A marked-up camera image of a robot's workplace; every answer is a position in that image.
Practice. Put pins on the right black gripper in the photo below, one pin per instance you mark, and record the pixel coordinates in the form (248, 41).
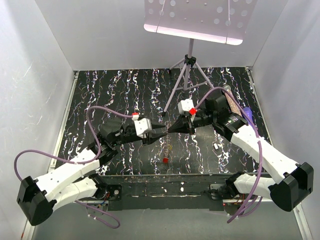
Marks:
(181, 126)

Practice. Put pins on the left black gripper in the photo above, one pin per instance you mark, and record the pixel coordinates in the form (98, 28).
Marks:
(151, 138)

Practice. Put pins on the large toothed keyring disc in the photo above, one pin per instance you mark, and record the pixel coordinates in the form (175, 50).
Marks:
(166, 149)

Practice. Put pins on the white black key fob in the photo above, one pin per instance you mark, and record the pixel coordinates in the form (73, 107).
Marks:
(215, 146)

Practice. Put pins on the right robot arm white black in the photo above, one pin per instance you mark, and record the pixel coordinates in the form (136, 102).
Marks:
(289, 182)

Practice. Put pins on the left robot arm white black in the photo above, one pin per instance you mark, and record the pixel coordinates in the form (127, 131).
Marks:
(39, 197)

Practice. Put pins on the glitter toy microphone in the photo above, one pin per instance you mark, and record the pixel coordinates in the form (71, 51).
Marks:
(232, 105)

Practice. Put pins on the lilac music stand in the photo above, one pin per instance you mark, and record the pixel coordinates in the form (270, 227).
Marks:
(217, 21)

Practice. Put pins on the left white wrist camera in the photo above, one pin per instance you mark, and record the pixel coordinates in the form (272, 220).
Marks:
(142, 125)

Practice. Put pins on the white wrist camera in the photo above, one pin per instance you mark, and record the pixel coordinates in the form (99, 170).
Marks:
(186, 107)
(142, 125)

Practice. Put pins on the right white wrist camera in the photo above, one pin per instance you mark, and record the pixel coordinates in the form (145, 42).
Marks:
(186, 107)

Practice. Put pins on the black front rail base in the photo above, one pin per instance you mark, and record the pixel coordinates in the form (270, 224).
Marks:
(161, 192)

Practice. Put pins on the aluminium frame rail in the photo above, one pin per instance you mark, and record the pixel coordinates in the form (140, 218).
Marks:
(267, 222)

